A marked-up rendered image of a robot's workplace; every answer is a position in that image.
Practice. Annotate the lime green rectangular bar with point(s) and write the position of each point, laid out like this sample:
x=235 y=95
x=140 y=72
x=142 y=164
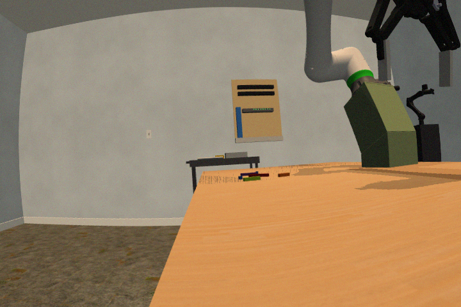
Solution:
x=251 y=178

